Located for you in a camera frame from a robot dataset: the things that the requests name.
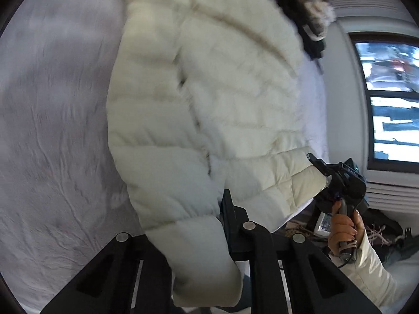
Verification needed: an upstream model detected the cream quilted down jacket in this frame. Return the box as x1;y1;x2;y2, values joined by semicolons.
107;0;326;307

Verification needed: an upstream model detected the person's white sleeve forearm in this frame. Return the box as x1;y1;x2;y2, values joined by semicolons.
340;234;407;308

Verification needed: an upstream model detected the person's right hand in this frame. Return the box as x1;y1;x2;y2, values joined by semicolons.
327;201;365;256

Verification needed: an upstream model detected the printed package on floor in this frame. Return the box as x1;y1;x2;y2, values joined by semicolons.
314;213;332;237

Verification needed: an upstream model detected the lavender embossed bed blanket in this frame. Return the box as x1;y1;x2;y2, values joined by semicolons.
0;0;330;314

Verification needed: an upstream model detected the black folded garment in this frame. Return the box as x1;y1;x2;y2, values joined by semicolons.
275;0;325;60

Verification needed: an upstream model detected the window with dark frame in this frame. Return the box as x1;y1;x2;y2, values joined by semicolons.
349;32;418;174

